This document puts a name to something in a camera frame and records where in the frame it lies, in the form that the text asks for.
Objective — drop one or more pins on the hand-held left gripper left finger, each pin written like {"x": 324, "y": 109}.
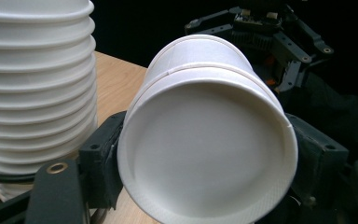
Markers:
{"x": 101, "y": 161}

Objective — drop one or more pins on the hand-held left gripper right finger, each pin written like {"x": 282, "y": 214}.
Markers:
{"x": 320, "y": 158}

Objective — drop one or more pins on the white disposable cup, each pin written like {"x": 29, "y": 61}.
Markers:
{"x": 208, "y": 149}
{"x": 199, "y": 51}

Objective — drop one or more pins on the stack of white paper cups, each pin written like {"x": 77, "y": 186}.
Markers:
{"x": 34, "y": 93}

